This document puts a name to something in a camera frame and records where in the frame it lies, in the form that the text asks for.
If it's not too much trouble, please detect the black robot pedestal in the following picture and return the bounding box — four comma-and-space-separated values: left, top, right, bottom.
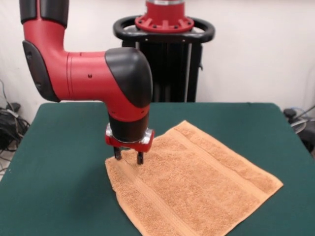
113, 16, 216, 103

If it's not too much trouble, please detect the black stand base with caster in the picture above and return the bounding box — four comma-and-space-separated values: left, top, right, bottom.
283, 108, 315, 158

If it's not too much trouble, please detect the dark green table cloth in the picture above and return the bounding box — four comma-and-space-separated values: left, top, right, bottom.
0, 102, 315, 236

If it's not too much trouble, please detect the black floor cable tangle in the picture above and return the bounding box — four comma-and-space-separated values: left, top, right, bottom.
0, 78, 32, 173

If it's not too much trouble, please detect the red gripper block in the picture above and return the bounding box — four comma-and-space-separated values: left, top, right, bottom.
105, 124, 156, 166

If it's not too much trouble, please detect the orange terry towel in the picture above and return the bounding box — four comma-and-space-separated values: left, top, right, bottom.
105, 119, 284, 236

